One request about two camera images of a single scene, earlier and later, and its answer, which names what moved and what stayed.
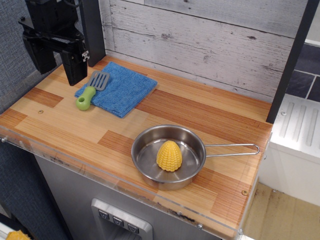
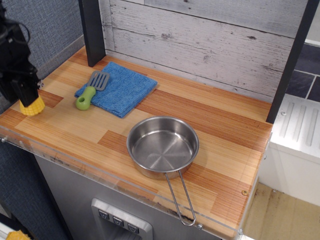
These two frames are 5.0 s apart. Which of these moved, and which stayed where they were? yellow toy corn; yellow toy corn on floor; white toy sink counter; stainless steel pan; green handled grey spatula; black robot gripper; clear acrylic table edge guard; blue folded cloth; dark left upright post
Moved: stainless steel pan; black robot gripper; yellow toy corn
Stayed: green handled grey spatula; clear acrylic table edge guard; dark left upright post; blue folded cloth; white toy sink counter; yellow toy corn on floor
